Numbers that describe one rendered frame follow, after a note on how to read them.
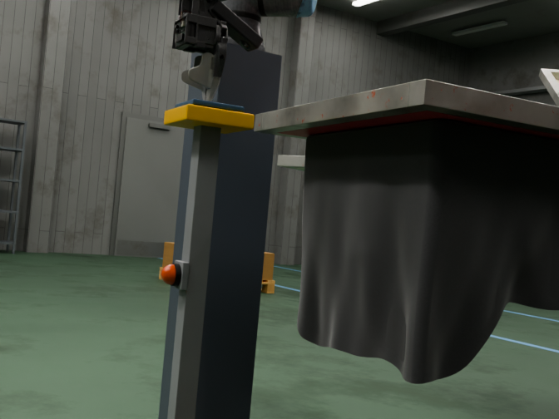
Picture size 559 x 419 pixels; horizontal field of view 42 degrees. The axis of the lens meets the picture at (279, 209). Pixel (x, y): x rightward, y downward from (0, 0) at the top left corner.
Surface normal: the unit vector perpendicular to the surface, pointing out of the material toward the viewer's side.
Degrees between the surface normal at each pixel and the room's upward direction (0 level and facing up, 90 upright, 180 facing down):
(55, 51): 90
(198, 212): 90
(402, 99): 90
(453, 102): 90
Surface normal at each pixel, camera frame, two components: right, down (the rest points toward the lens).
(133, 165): 0.54, 0.04
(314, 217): -0.91, -0.05
